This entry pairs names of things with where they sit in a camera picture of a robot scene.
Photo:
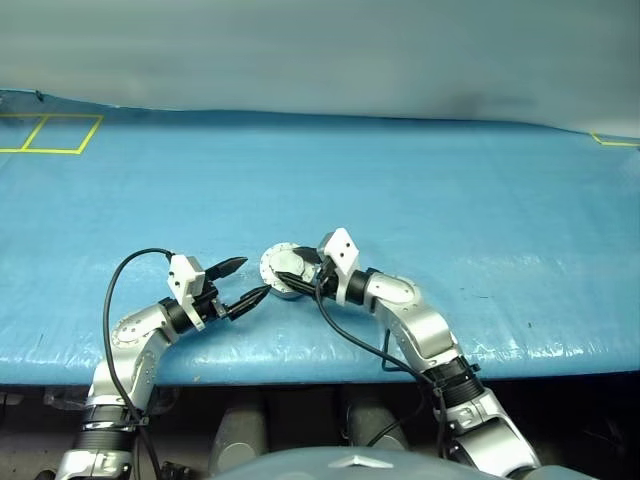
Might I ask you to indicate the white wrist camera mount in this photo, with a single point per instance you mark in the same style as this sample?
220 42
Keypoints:
342 255
182 280

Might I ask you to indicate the small round metal lid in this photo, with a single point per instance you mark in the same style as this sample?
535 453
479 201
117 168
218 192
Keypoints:
282 260

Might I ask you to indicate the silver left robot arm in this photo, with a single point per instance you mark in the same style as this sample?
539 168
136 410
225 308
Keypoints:
132 330

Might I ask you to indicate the grey-blue robot torso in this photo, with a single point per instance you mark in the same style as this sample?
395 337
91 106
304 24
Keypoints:
320 465

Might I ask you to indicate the grey rounded leg shape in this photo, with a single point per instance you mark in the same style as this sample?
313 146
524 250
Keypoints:
375 425
240 435

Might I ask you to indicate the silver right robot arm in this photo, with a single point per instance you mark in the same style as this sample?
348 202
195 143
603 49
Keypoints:
425 325

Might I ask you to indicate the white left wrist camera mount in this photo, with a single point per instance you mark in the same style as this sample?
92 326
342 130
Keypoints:
182 280

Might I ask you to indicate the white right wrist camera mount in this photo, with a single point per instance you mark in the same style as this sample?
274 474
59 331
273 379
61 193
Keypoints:
342 255

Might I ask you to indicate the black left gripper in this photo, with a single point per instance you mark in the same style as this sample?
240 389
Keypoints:
210 305

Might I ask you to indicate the blue table cover sheet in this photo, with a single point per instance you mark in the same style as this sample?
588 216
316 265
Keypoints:
320 200

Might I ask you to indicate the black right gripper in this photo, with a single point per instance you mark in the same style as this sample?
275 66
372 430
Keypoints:
327 280

